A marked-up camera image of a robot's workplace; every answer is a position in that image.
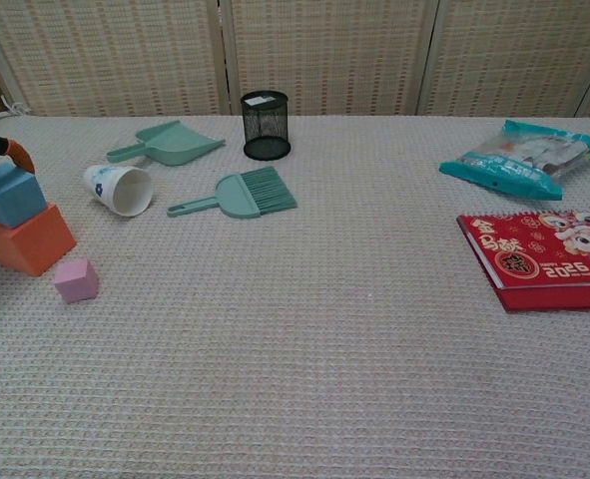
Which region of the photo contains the black mesh pen holder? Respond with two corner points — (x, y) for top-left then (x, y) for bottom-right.
(240, 90), (293, 162)

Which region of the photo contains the teal snack bag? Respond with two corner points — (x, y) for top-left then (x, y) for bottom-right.
(438, 118), (590, 202)

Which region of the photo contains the blue cube block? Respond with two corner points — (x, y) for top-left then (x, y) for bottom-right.
(0, 162), (48, 231)

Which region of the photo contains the pink small block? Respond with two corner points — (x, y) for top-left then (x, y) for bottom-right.
(53, 257), (100, 305)

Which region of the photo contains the red 2026 desk calendar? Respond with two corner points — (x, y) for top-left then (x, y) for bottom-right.
(456, 207), (590, 314)

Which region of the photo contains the beige woven tablecloth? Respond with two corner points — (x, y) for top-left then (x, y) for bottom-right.
(0, 115), (590, 479)

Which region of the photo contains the white flower-print paper cup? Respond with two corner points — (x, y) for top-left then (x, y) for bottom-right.
(83, 164), (155, 218)

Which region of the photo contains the bamboo folding screen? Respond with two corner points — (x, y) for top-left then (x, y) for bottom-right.
(0, 0), (590, 119)

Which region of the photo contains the orange cube block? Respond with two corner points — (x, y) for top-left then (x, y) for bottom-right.
(0, 202), (78, 278)

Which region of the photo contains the green plastic dustpan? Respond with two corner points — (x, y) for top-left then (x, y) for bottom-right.
(106, 119), (227, 168)

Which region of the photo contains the green plastic hand brush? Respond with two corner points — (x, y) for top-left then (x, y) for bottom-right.
(166, 166), (298, 221)

